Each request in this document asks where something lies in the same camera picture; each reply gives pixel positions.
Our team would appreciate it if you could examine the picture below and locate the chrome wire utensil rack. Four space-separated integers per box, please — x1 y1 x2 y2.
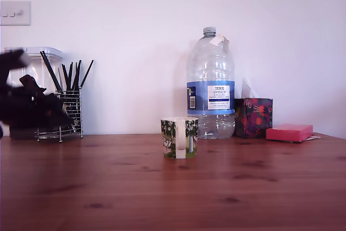
34 87 84 143

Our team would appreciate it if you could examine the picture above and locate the pink flat box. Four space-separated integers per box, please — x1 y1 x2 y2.
265 124 314 143

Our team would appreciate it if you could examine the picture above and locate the thin silver metal stick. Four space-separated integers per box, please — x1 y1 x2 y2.
57 68 78 134

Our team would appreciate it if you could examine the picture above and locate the black plastic scoop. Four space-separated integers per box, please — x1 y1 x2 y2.
19 75 47 96

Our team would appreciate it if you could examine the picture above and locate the floral print mug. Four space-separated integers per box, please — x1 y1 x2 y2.
160 116 199 159

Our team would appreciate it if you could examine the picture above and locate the white tissue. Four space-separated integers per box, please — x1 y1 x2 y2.
241 77 262 99

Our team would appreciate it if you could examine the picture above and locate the dark coffee beans pile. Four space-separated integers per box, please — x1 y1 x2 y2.
9 127 36 140

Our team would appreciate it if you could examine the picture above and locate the clear plastic storage container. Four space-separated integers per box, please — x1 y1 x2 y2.
4 47 63 140

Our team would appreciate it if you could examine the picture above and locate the floral tissue box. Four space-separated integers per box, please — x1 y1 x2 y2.
234 97 274 139

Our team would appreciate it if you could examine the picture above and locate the black chopstick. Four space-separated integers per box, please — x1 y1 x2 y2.
71 62 79 93
61 64 70 93
79 59 95 91
68 62 74 93
39 50 62 94
42 50 65 94
75 60 83 93

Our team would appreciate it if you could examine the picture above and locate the white wall switch plate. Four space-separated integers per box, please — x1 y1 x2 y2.
0 1 31 27

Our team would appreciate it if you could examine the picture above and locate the large clear water bottle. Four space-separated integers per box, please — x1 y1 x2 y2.
186 27 236 140

